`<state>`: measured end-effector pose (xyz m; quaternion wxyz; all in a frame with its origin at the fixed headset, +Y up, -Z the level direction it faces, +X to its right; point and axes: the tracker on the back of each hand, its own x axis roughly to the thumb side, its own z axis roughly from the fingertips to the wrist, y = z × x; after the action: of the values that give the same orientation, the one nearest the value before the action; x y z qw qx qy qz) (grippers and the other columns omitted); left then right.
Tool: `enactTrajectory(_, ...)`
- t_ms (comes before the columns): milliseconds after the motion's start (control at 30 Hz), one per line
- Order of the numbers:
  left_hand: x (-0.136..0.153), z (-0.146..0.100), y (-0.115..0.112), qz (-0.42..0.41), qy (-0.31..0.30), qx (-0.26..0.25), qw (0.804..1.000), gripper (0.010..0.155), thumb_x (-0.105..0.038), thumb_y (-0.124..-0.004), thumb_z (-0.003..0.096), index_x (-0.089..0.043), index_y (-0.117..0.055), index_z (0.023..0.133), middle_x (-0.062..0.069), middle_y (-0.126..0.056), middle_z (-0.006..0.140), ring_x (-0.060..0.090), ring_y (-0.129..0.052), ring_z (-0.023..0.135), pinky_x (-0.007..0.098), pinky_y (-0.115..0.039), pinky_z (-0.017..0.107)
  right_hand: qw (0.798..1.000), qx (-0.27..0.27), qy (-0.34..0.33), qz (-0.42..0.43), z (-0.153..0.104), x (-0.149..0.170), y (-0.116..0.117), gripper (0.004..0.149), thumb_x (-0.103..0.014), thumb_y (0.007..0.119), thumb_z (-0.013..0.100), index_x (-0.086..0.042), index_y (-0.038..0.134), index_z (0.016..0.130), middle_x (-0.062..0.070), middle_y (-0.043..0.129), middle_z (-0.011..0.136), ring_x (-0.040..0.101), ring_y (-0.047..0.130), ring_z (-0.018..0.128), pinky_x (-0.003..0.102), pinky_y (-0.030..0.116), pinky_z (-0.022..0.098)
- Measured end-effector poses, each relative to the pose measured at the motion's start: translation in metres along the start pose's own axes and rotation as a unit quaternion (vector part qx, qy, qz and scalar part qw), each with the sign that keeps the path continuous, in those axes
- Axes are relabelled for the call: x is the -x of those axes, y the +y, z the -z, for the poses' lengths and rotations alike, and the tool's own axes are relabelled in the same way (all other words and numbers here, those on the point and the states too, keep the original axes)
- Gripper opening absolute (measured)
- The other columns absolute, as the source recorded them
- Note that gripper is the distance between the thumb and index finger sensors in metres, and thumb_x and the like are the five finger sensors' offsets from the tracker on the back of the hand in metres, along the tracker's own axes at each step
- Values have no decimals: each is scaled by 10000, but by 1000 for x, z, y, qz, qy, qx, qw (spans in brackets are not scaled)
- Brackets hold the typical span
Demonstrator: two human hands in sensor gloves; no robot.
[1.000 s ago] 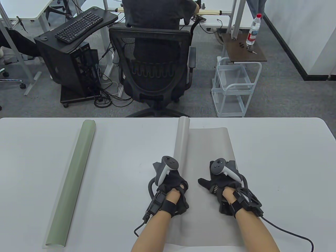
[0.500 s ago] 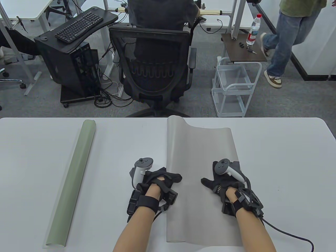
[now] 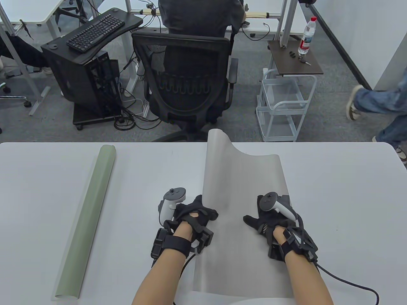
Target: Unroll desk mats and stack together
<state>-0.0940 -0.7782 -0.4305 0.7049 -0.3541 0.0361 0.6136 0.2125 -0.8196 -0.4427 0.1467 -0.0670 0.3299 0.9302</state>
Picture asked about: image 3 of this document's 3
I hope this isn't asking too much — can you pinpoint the person's right forearm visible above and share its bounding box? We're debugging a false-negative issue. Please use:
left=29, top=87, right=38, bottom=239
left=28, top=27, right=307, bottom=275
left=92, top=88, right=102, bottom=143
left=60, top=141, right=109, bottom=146
left=284, top=251, right=334, bottom=305

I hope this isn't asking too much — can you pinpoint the brown side table top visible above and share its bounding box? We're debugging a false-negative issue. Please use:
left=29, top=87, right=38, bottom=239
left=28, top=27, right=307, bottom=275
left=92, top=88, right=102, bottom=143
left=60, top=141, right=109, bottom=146
left=267, top=39, right=324, bottom=77

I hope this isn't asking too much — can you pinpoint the black wheeled tower stand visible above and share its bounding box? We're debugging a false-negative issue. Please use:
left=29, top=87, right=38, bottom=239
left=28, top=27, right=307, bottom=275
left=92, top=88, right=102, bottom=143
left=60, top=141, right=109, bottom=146
left=72, top=103, right=124, bottom=131

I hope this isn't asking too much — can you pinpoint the white right hand controller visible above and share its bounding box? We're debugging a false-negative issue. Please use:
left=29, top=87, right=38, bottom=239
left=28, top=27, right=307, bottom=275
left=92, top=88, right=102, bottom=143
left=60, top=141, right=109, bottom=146
left=257, top=192, right=298, bottom=220

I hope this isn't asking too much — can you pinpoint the white hand controller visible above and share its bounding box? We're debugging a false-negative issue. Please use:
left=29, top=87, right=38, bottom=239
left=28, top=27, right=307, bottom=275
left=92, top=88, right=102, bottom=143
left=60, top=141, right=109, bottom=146
left=158, top=187, right=187, bottom=223
left=257, top=192, right=298, bottom=220

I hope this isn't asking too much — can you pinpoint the black curved desk top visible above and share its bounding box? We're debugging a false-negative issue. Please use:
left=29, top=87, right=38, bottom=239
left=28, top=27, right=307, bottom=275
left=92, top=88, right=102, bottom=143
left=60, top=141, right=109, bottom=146
left=40, top=8, right=144, bottom=65

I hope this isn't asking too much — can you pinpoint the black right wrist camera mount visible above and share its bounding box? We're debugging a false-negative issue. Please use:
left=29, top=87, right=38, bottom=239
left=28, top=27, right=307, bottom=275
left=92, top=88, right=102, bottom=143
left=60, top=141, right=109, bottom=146
left=268, top=219, right=319, bottom=263

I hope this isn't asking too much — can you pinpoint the silver aluminium frame post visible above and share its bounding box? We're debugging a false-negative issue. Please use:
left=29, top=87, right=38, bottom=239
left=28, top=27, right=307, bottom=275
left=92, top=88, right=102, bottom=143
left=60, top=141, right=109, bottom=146
left=279, top=0, right=298, bottom=49

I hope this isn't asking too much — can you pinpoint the black keyboard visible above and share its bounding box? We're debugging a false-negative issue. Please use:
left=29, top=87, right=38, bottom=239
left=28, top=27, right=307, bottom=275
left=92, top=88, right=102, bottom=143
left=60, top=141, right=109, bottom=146
left=66, top=14, right=126, bottom=52

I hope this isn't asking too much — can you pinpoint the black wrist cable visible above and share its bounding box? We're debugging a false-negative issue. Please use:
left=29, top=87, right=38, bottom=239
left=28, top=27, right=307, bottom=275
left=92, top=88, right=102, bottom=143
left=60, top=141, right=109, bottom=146
left=172, top=253, right=198, bottom=305
left=313, top=260, right=380, bottom=305

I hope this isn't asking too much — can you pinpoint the green rolled mat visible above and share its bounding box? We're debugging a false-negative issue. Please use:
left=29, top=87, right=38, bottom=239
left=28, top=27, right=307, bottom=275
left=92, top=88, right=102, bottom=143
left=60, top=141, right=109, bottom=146
left=52, top=144, right=116, bottom=300

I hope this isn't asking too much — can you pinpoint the clear water bottle red cap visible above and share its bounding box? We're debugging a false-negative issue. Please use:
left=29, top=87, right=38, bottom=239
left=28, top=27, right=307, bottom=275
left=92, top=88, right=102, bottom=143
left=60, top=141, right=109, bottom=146
left=297, top=16, right=318, bottom=55

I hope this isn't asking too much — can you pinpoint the grey translucent plastic sheet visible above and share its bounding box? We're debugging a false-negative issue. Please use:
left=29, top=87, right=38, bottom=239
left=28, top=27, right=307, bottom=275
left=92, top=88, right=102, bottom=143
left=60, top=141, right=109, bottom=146
left=193, top=128, right=295, bottom=300

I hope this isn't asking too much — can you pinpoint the black computer tower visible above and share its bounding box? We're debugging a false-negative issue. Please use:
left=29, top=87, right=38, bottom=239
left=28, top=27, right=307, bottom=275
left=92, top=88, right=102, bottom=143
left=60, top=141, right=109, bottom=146
left=41, top=50, right=123, bottom=119

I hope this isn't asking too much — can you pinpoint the white wire trolley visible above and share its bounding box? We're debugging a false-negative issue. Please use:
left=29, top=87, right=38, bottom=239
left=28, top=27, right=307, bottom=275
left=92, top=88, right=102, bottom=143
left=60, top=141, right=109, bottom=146
left=256, top=68, right=318, bottom=143

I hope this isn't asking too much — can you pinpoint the bundle of black floor cables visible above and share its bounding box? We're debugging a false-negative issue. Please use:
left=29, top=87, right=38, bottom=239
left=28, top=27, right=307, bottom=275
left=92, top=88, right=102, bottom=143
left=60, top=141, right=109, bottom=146
left=113, top=81, right=161, bottom=131

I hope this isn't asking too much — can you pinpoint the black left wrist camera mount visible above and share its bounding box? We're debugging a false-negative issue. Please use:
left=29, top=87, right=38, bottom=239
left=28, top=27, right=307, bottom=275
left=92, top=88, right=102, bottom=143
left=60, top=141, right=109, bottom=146
left=151, top=219, right=214, bottom=259

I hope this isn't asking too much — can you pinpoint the person's right hand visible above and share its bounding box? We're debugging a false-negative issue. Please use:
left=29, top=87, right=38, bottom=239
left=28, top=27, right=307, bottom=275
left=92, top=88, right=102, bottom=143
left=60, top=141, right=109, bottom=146
left=243, top=194, right=299, bottom=247

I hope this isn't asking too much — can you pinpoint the person's left hand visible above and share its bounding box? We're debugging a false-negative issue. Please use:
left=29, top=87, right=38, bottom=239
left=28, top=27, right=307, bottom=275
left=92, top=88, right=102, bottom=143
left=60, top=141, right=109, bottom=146
left=174, top=194, right=220, bottom=238

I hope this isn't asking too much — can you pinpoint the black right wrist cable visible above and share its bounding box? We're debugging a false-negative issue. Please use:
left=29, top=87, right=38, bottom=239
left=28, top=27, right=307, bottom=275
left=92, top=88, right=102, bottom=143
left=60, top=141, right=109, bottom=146
left=313, top=260, right=380, bottom=305

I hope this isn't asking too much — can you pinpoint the black mesh office chair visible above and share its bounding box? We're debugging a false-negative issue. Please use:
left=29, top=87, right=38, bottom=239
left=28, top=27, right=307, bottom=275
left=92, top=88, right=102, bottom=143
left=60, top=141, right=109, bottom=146
left=132, top=30, right=239, bottom=142

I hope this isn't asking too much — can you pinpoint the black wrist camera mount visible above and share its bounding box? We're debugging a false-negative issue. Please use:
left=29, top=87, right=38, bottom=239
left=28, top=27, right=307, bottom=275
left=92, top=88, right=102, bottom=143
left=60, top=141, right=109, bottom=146
left=151, top=219, right=214, bottom=259
left=268, top=219, right=319, bottom=263

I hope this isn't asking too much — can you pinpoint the white left hand controller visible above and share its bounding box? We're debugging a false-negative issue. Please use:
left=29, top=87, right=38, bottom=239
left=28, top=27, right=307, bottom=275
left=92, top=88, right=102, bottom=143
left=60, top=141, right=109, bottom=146
left=158, top=187, right=187, bottom=223

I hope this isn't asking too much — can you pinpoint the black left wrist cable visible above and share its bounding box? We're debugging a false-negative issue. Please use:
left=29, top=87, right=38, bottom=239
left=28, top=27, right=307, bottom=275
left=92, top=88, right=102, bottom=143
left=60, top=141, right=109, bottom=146
left=172, top=253, right=198, bottom=305

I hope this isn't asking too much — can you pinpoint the person's left forearm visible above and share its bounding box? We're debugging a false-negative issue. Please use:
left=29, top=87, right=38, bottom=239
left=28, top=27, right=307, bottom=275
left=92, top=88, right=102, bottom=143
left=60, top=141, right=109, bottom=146
left=131, top=237, right=192, bottom=305

